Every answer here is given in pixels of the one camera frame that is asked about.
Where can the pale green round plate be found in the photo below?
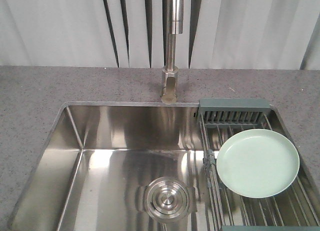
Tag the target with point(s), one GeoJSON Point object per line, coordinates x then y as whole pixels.
{"type": "Point", "coordinates": [258, 163]}

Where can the stainless steel sink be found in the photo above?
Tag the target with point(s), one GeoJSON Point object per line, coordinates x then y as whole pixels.
{"type": "Point", "coordinates": [96, 157]}

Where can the steel sink drain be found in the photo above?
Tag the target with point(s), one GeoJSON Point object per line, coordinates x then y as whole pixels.
{"type": "Point", "coordinates": [166, 199]}

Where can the stainless steel faucet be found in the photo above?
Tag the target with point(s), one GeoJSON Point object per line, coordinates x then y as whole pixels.
{"type": "Point", "coordinates": [174, 27]}

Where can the white pleated curtain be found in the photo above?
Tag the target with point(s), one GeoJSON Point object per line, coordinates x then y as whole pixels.
{"type": "Point", "coordinates": [217, 34]}

